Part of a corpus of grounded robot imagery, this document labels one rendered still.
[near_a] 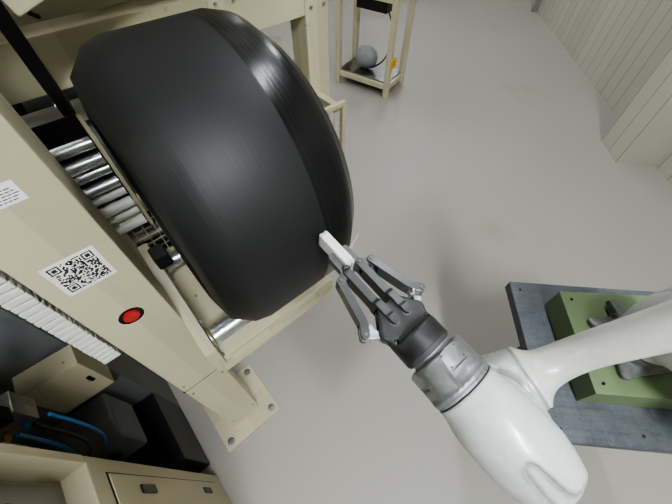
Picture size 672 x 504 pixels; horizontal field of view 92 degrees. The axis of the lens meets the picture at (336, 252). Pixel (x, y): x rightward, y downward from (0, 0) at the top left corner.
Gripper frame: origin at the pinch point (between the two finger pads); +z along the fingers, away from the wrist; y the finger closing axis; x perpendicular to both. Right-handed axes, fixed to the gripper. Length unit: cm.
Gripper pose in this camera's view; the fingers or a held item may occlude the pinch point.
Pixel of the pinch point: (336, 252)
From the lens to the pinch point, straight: 51.8
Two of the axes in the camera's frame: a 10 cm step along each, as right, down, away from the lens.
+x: -0.9, 5.0, 8.6
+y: -7.6, 5.2, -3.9
